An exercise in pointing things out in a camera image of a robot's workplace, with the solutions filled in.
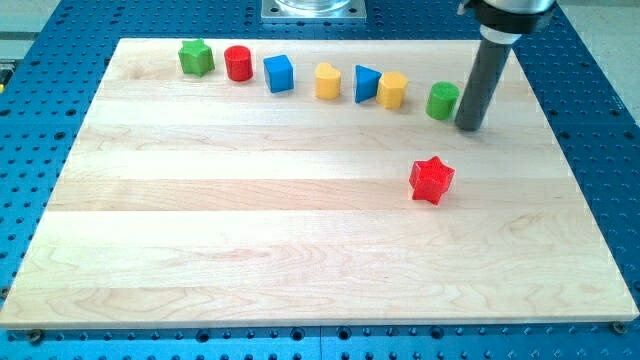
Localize green star block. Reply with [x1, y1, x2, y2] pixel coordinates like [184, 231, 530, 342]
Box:
[178, 38, 215, 77]

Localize wooden board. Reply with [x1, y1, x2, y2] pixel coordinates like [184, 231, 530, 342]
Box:
[1, 38, 638, 329]

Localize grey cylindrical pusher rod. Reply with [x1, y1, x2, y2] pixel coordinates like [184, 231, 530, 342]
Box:
[454, 39, 512, 132]

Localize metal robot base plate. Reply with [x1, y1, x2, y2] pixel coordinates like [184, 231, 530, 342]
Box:
[261, 0, 367, 23]

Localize red cylinder block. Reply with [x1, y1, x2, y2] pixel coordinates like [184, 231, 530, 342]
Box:
[224, 45, 253, 82]

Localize blue triangle block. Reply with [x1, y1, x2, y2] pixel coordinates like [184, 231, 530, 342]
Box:
[354, 65, 382, 103]

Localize blue cube block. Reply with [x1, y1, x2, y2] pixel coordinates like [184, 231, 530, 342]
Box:
[263, 55, 294, 93]

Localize green cylinder block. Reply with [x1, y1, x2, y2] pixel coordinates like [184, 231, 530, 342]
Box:
[425, 81, 460, 120]

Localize red star block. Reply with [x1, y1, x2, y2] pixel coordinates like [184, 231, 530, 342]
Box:
[409, 156, 455, 205]

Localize yellow heart block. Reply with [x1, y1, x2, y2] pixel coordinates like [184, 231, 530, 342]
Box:
[314, 62, 342, 100]

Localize yellow hexagon block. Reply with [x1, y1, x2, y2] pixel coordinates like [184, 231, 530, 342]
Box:
[376, 72, 409, 110]

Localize blue perforated table plate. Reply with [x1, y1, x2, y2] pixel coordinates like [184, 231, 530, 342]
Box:
[1, 1, 639, 359]

